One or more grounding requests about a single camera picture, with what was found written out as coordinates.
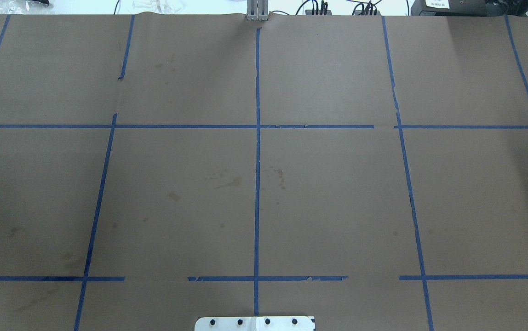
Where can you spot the white mounting plate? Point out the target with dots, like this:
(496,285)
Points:
(256,323)

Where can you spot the aluminium frame post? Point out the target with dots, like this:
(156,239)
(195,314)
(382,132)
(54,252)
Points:
(257,10)

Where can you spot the black box device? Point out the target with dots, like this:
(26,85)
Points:
(469,8)

